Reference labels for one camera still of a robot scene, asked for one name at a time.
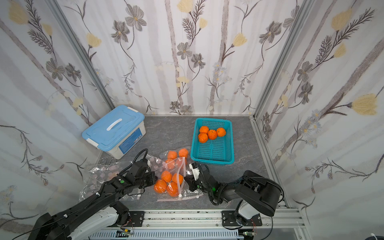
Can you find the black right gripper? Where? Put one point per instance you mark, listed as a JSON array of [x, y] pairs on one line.
[[192, 182]]

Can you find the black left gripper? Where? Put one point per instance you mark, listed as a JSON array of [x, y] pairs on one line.
[[149, 177]]

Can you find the orange from bag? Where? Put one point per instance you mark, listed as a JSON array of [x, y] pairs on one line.
[[166, 176]]

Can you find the clear zip-top bag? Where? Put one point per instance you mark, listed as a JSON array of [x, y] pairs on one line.
[[177, 163], [98, 175]]

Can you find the clear zip-top bag front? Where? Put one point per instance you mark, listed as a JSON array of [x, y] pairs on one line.
[[98, 175]]

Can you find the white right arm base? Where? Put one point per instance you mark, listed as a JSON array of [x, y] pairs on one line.
[[243, 216]]

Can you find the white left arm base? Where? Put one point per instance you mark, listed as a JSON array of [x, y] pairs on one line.
[[96, 223]]

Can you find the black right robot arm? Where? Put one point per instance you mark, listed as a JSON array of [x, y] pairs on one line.
[[261, 193]]

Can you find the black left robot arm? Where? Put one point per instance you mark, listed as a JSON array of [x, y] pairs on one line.
[[138, 175]]

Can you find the teal plastic basket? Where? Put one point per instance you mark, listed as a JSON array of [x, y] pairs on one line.
[[219, 151]]

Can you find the blue lid storage box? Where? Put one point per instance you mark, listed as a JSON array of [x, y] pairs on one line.
[[117, 132]]

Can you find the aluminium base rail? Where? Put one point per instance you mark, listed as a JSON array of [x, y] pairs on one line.
[[198, 224]]

